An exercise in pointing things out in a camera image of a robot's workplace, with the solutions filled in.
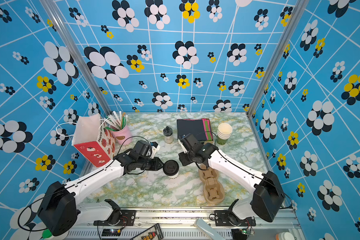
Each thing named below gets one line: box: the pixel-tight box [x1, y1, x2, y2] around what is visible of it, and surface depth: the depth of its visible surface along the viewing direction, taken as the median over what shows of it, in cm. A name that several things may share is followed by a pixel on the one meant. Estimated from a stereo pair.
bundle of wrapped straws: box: [98, 111, 128, 131], surface depth 96 cm
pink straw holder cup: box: [112, 124, 133, 146], surface depth 97 cm
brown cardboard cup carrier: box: [198, 164, 225, 206], surface depth 80 cm
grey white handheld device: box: [190, 218, 226, 240], surface depth 68 cm
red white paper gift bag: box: [71, 113, 116, 168], surface depth 82 cm
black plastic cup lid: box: [163, 159, 179, 176], surface depth 80 cm
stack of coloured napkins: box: [176, 118, 214, 141], surface depth 108 cm
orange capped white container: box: [275, 231, 295, 240], surface depth 64 cm
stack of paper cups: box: [216, 123, 233, 146], surface depth 94 cm
